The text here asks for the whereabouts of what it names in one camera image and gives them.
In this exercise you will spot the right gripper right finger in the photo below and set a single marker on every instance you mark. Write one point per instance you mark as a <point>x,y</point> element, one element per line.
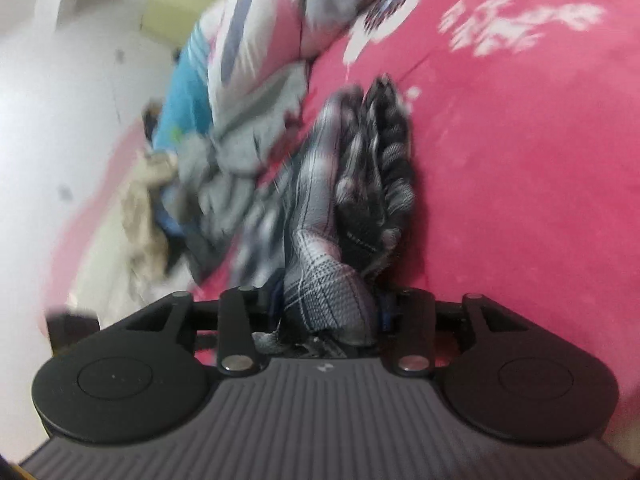
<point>497,371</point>

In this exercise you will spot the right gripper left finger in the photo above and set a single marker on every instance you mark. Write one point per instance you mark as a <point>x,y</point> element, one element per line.
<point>150,372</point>

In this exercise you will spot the black white plaid shirt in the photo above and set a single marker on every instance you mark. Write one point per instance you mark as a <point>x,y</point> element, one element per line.
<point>329,224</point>

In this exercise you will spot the beige garment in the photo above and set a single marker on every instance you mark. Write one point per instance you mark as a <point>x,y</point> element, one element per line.
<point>148,247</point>

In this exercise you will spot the blue garment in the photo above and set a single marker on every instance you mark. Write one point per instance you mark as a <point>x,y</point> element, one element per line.
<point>170,219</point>

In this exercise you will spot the grey hoodie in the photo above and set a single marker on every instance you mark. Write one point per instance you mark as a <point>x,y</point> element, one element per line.
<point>218,173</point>

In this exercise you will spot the pink floral bed blanket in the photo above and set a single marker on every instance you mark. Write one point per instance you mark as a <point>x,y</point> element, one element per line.
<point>524,121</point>

